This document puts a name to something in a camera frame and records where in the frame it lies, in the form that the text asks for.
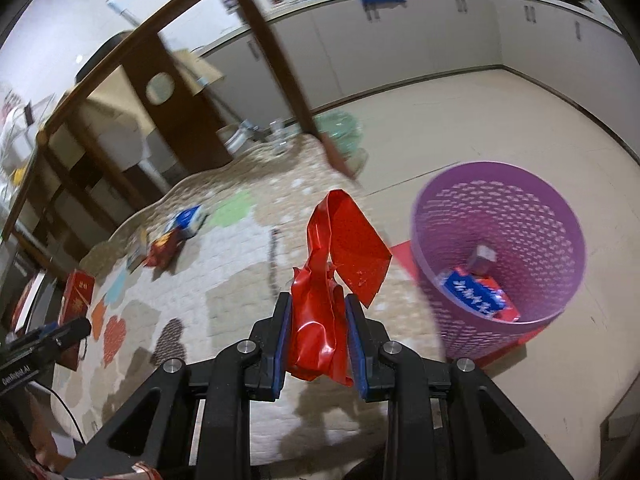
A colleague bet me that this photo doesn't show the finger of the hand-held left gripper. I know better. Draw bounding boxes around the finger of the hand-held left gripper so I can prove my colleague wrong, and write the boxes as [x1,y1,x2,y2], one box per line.
[27,316,93,353]

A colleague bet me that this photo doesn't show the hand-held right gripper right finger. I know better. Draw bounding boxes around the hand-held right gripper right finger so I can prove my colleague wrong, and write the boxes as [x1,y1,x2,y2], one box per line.
[345,292,576,480]

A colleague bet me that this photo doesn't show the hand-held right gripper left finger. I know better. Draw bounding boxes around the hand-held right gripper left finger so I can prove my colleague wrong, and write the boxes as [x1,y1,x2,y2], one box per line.
[62,292,293,480]

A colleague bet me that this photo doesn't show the red plastic wrapper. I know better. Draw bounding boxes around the red plastic wrapper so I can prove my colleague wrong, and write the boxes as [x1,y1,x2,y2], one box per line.
[286,190,393,388]

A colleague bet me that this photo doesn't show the blue red box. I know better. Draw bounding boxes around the blue red box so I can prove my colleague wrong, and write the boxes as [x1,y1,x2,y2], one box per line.
[440,267,521,323]

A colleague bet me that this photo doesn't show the small grey box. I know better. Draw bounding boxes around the small grey box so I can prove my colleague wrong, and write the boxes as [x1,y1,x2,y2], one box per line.
[467,245,498,276]

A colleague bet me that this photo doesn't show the purple plastic basket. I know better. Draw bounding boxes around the purple plastic basket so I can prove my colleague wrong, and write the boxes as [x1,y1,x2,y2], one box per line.
[411,161,587,361]

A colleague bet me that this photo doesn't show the red gift box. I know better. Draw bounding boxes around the red gift box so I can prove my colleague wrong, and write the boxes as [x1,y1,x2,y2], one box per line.
[57,270,96,371]

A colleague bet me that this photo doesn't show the red white flat box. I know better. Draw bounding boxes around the red white flat box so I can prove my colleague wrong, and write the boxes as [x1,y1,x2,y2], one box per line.
[10,272,46,336]

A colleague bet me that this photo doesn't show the heart pattern rug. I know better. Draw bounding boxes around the heart pattern rug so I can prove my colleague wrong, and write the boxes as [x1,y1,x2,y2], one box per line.
[50,135,451,480]

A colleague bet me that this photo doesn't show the red snack packet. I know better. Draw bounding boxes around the red snack packet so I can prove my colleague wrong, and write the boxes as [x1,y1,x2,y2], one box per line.
[145,232,183,268]

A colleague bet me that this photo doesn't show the blue white carton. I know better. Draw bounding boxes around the blue white carton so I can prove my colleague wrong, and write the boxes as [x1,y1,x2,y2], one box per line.
[167,205,208,241]

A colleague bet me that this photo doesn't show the small clear plastic bottle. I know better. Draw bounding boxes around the small clear plastic bottle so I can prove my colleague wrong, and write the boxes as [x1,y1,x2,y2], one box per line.
[267,117,293,153]

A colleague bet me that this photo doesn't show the green plastic bag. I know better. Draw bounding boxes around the green plastic bag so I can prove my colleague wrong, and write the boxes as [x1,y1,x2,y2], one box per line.
[315,110,366,171]

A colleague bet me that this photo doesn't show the kitchen cabinets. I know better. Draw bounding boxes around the kitchen cabinets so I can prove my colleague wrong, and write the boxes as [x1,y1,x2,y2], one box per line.
[200,0,621,126]

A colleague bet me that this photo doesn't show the black cable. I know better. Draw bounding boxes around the black cable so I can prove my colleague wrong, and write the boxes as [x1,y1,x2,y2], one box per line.
[30,380,86,443]

